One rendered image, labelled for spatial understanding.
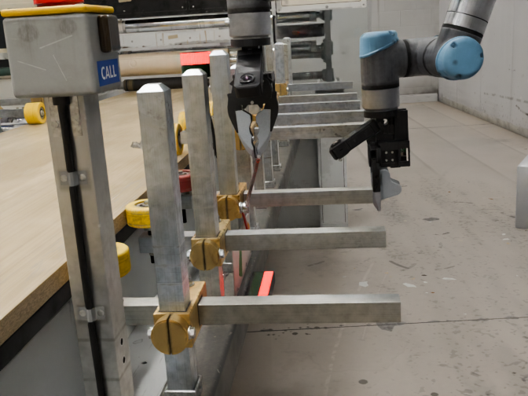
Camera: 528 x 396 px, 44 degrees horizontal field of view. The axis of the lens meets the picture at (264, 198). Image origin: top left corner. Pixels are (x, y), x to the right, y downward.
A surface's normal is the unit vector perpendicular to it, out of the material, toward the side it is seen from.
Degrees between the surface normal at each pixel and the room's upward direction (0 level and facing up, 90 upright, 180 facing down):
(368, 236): 90
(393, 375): 0
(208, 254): 90
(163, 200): 90
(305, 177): 90
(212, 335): 0
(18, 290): 0
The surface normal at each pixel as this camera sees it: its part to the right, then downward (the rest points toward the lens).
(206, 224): -0.10, 0.26
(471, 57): 0.11, 0.24
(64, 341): 0.99, -0.04
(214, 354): -0.06, -0.97
